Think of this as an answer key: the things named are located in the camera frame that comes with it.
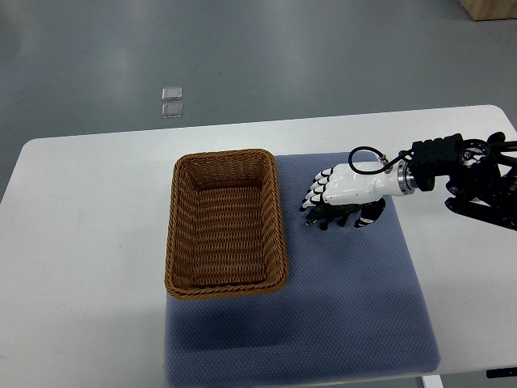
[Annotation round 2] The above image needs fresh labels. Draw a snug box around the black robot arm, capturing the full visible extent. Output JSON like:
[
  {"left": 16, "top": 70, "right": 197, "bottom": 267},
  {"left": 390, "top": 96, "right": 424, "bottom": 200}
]
[{"left": 408, "top": 132, "right": 516, "bottom": 230}]

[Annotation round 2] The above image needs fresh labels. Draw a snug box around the blue-grey padded mat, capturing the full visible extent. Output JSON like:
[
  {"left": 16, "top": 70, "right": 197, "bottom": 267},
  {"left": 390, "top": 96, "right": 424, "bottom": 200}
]
[{"left": 164, "top": 153, "right": 440, "bottom": 387}]

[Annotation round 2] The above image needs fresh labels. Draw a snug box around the dark toy crocodile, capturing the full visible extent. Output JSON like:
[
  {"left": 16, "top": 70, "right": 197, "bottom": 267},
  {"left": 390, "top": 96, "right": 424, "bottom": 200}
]
[{"left": 305, "top": 204, "right": 363, "bottom": 230}]

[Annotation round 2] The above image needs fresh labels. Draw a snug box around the black table control panel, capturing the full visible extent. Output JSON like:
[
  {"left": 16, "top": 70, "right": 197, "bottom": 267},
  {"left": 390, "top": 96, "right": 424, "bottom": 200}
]
[{"left": 485, "top": 367, "right": 517, "bottom": 379}]

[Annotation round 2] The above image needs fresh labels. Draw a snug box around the brown wicker basket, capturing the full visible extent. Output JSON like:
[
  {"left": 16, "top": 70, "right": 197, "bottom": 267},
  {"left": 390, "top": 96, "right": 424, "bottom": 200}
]
[{"left": 164, "top": 149, "right": 289, "bottom": 300}]

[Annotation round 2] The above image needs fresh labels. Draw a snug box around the white table leg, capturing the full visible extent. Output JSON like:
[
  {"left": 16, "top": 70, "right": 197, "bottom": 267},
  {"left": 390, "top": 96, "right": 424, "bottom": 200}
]
[{"left": 421, "top": 375, "right": 444, "bottom": 388}]

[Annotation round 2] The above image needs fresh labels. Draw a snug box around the wooden box corner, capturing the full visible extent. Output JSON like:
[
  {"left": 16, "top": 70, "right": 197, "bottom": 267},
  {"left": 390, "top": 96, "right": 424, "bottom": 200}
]
[{"left": 459, "top": 0, "right": 516, "bottom": 21}]

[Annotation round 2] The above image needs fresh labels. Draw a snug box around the upper metal floor plate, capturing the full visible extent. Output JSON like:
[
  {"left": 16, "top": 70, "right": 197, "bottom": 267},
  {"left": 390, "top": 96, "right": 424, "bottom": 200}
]
[{"left": 161, "top": 86, "right": 183, "bottom": 101}]

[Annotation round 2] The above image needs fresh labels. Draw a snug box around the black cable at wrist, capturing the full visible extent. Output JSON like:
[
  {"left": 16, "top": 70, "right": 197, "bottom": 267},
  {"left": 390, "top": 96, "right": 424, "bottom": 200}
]
[{"left": 348, "top": 145, "right": 415, "bottom": 177}]

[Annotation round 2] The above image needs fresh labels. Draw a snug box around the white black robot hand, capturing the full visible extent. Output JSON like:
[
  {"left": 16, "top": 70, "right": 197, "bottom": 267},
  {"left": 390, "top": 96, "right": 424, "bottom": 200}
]
[{"left": 300, "top": 162, "right": 417, "bottom": 228}]

